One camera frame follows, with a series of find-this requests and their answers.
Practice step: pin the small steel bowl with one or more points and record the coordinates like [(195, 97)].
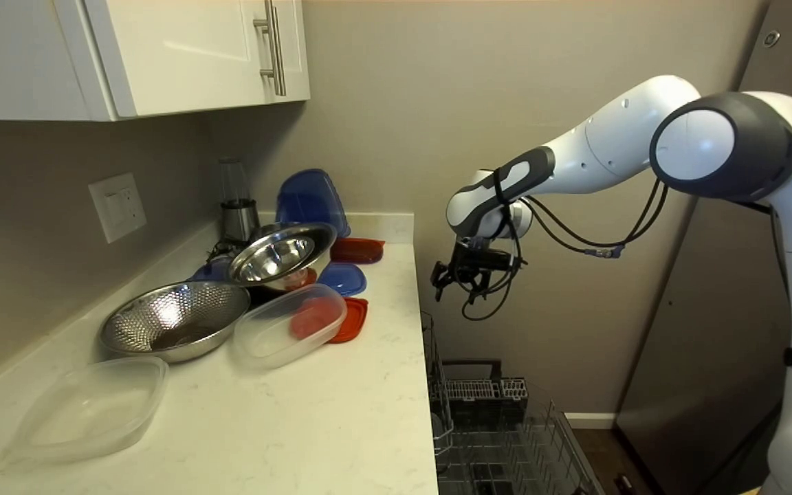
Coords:
[(275, 250)]

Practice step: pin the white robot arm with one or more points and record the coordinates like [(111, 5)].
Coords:
[(617, 128)]

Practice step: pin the small clear plastic container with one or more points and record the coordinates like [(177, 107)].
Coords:
[(267, 334)]

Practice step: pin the blue plastic container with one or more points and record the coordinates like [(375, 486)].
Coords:
[(308, 202)]

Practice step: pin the white baseboard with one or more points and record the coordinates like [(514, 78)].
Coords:
[(590, 418)]

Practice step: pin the stainless steel refrigerator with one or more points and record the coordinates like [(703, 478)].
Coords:
[(700, 348)]

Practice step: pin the red plastic container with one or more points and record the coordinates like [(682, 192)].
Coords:
[(356, 247)]

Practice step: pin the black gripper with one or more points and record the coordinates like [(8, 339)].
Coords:
[(487, 260)]

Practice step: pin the blue plastic lid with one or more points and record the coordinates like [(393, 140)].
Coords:
[(341, 279)]

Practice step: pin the red plastic lid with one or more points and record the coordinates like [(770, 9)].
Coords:
[(356, 320)]

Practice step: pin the large steel bowl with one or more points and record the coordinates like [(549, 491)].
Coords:
[(166, 317)]

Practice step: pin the white wall outlet plate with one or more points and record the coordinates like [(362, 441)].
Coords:
[(117, 206)]

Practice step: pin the grey cutlery basket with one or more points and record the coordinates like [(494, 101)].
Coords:
[(481, 394)]

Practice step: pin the white upper cabinet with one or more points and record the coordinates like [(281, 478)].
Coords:
[(184, 45)]

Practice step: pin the large clear plastic container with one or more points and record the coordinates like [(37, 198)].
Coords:
[(94, 408)]

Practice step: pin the steel cup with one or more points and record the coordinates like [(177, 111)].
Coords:
[(239, 220)]

